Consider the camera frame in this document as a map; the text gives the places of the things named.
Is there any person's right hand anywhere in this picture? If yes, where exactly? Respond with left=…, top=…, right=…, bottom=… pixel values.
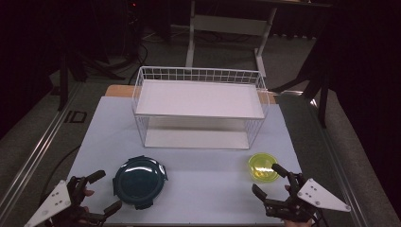
left=283, top=184, right=314, bottom=227

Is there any person's left hand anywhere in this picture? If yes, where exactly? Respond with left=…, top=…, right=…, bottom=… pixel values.
left=77, top=187, right=96, bottom=223

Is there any white table cover sheet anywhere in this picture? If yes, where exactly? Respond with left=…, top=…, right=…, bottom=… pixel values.
left=66, top=96, right=303, bottom=226

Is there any metal floor rail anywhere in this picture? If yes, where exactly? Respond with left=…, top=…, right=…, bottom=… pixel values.
left=309, top=97, right=369, bottom=227
left=0, top=82, right=83, bottom=218

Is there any yellow-green lidded food container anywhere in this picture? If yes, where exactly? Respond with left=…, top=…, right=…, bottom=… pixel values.
left=247, top=152, right=281, bottom=183

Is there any black metal stand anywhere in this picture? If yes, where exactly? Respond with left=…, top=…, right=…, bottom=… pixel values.
left=270, top=31, right=333, bottom=129
left=57, top=44, right=127, bottom=112

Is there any dark curtain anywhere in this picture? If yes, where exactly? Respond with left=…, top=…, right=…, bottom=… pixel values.
left=0, top=0, right=64, bottom=140
left=327, top=0, right=401, bottom=210

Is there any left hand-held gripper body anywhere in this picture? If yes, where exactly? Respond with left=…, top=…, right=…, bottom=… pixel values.
left=24, top=175, right=107, bottom=227

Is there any black cable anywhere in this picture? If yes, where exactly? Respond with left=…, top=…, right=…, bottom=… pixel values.
left=39, top=144, right=82, bottom=206
left=127, top=43, right=149, bottom=85

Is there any white wire shelf rack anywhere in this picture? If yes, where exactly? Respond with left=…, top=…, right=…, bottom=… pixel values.
left=131, top=65, right=270, bottom=151

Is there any white metal desk frame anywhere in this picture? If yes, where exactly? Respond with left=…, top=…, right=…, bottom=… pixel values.
left=184, top=0, right=334, bottom=79

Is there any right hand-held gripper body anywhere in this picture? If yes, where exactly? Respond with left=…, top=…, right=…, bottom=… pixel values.
left=264, top=171, right=352, bottom=223

